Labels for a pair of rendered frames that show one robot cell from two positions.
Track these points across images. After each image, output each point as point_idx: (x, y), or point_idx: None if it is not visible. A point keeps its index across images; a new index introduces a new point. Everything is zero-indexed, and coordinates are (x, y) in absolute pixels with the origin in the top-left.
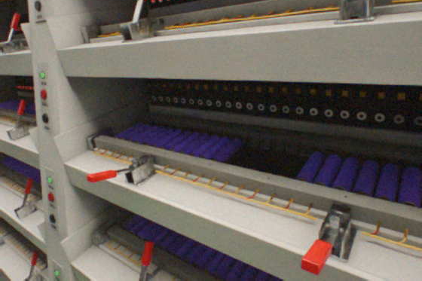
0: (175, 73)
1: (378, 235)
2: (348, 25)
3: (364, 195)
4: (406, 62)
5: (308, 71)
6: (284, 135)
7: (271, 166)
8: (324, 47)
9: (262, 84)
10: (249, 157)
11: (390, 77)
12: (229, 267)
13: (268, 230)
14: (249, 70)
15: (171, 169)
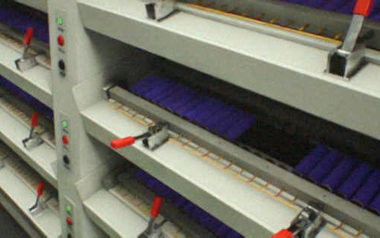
0: (194, 65)
1: (342, 230)
2: (329, 81)
3: (342, 196)
4: (365, 119)
5: (300, 102)
6: (297, 120)
7: (277, 151)
8: (312, 89)
9: None
10: (259, 136)
11: (355, 125)
12: (230, 229)
13: (257, 212)
14: (256, 85)
15: (183, 138)
